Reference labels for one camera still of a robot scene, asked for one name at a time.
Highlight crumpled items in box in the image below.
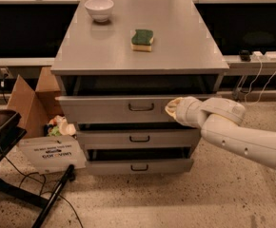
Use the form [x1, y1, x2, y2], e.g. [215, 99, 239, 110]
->
[44, 115, 76, 136]

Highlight grey bottom drawer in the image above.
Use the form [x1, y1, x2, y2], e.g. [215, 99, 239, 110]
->
[86, 159, 193, 175]

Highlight white ceramic bowl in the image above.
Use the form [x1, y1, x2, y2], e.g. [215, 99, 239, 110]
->
[84, 0, 114, 22]

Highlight black bottom drawer handle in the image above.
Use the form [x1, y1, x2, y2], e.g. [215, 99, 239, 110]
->
[130, 164, 148, 172]

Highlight white cable right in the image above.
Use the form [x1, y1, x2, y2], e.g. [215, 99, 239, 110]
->
[243, 58, 276, 106]

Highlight grey drawer cabinet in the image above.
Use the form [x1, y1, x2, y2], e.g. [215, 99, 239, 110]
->
[50, 0, 230, 176]

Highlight black middle drawer handle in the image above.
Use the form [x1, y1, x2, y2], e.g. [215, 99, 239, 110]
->
[128, 136, 150, 143]

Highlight black stand left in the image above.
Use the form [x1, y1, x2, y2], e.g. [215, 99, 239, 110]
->
[0, 110, 74, 228]

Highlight grey middle drawer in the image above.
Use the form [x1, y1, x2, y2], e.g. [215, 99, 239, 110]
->
[77, 129, 200, 149]

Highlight grey drawer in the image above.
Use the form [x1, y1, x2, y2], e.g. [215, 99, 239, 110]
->
[77, 129, 200, 149]
[86, 159, 193, 175]
[56, 95, 177, 124]

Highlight black small device on ledge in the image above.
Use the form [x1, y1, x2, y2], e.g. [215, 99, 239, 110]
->
[239, 50, 251, 62]

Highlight black drawer handle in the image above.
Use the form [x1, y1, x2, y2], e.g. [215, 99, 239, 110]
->
[128, 136, 150, 143]
[128, 103, 155, 112]
[130, 164, 148, 172]

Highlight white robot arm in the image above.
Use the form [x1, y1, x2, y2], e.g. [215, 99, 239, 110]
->
[165, 96, 276, 170]

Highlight grey top drawer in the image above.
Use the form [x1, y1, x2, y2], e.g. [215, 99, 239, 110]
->
[56, 95, 177, 124]

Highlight green and yellow sponge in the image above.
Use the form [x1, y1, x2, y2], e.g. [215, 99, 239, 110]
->
[131, 29, 154, 52]

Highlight white power strip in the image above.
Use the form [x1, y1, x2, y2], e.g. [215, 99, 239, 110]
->
[252, 51, 276, 61]

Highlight white and yellow gripper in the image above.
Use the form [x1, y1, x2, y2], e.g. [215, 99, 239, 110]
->
[165, 96, 207, 128]

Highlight wall power outlet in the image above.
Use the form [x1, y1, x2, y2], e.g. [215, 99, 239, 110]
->
[0, 66, 13, 79]

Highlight brown cardboard box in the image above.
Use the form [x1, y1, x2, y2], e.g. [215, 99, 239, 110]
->
[6, 66, 88, 175]

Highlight black top drawer handle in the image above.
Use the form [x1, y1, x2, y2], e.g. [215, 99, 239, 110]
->
[128, 103, 155, 112]

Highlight black floor cable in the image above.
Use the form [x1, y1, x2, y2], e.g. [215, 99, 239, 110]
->
[3, 155, 85, 228]

